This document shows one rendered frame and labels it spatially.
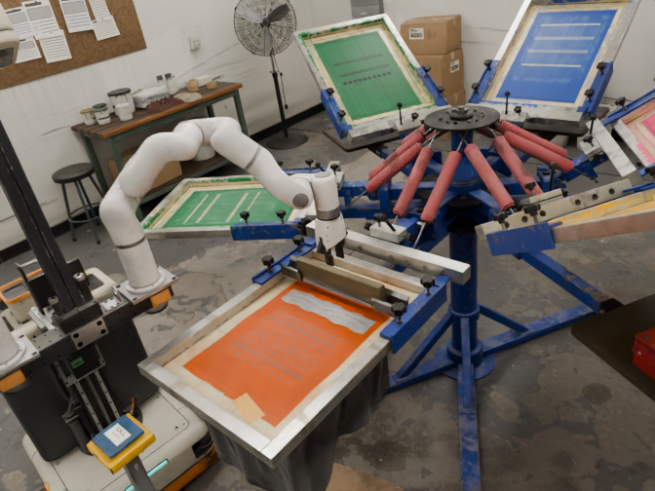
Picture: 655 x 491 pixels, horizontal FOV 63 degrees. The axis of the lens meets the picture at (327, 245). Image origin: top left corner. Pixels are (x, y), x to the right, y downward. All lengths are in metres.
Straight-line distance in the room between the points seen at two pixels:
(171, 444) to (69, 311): 0.93
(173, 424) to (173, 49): 4.09
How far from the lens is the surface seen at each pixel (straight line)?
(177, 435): 2.47
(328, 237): 1.63
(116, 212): 1.63
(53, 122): 5.24
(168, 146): 1.51
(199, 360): 1.70
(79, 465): 2.58
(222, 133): 1.51
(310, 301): 1.80
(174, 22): 5.82
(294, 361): 1.59
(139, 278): 1.74
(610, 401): 2.85
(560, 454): 2.60
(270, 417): 1.46
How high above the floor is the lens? 2.01
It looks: 30 degrees down
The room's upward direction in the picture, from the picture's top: 9 degrees counter-clockwise
